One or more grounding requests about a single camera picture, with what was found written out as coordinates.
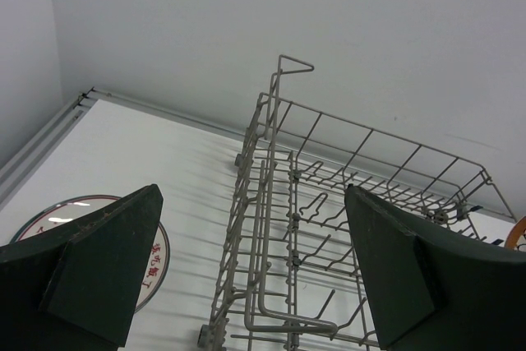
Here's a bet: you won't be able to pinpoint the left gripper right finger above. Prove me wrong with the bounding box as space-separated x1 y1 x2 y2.
344 185 525 350

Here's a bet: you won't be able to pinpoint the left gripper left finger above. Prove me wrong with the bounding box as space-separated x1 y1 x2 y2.
1 184 164 350

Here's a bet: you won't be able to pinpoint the white plate red characters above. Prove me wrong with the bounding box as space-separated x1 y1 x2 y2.
10 194 170 312

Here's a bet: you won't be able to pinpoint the grey wire dish rack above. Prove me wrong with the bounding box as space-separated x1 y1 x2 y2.
197 55 518 350

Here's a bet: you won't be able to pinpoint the floral plate brown rim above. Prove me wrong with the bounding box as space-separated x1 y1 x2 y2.
505 216 526 251

